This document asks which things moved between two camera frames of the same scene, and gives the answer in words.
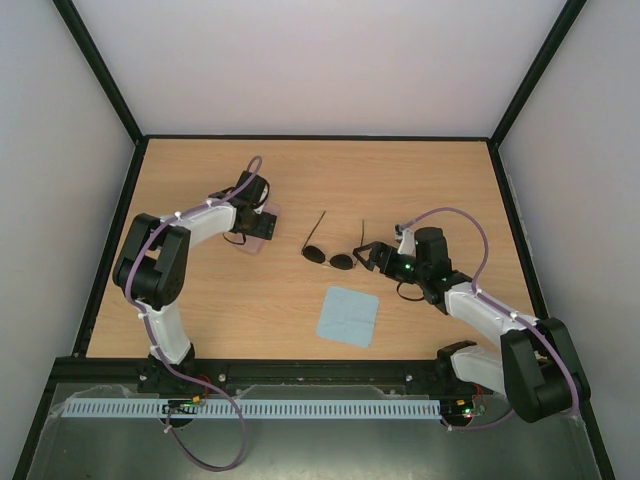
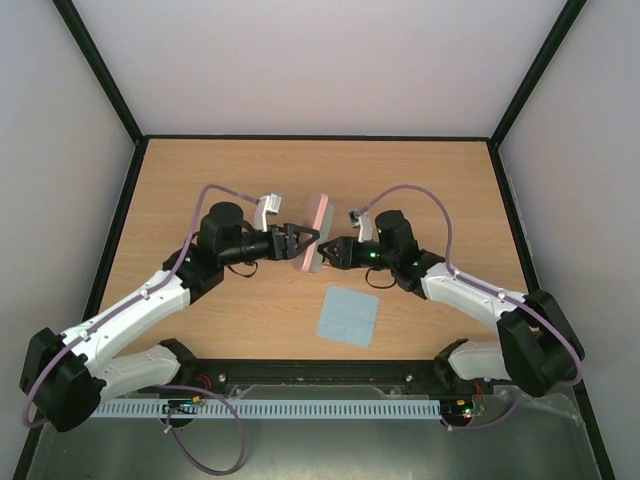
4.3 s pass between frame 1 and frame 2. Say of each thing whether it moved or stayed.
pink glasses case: moved
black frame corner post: stayed
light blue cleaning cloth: stayed
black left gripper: moved
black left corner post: stayed
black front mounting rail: stayed
